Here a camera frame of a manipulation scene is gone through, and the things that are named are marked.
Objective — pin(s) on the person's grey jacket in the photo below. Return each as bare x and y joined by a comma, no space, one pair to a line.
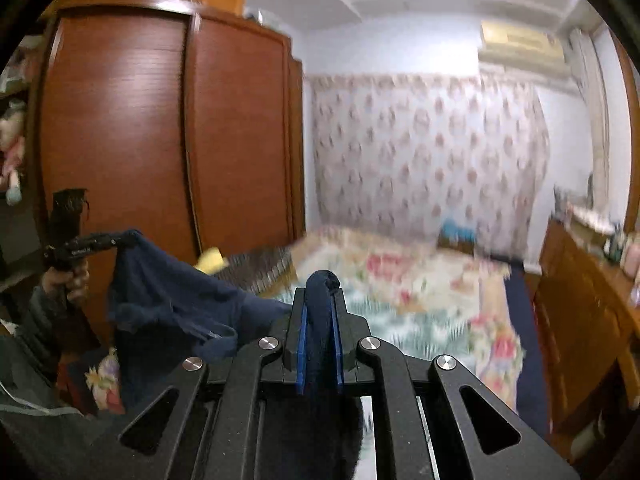
40,435

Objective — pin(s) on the person's left hand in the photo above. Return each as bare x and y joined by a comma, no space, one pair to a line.
75,285

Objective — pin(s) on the circle patterned curtain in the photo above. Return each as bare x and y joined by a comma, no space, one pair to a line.
410,160

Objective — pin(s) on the navy printed t-shirt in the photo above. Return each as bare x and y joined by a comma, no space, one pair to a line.
175,290

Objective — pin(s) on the folded patterned cloth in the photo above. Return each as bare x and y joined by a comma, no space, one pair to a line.
590,217

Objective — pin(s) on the navy bed sheet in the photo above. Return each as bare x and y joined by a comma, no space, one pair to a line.
525,335

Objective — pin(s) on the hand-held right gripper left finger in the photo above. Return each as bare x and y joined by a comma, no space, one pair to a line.
301,340

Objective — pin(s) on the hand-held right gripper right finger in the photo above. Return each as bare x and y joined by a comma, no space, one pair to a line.
338,345

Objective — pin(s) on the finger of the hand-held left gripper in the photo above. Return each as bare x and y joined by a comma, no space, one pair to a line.
100,242

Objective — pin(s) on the wooden cabinet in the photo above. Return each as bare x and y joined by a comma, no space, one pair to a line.
575,310

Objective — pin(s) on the yellow plush toy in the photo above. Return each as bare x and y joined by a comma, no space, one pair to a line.
212,260

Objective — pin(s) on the beige lace curtain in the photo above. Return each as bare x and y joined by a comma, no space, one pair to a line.
592,110

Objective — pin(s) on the person's left forearm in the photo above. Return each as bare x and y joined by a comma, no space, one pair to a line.
50,325

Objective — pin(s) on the floral blanket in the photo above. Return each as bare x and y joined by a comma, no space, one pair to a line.
400,265

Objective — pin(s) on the beige air conditioner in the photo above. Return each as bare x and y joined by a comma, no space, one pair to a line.
520,45

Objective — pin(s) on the pink doll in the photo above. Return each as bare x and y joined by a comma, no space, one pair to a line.
12,150

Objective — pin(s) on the dark circle patterned pillow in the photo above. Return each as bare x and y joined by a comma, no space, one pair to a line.
260,270

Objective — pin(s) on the wooden louvered wardrobe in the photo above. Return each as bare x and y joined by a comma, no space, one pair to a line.
125,135

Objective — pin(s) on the leaf print sheet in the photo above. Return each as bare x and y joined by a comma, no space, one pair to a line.
415,330

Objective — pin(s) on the blue plastic bag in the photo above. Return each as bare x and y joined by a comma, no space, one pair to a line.
457,232

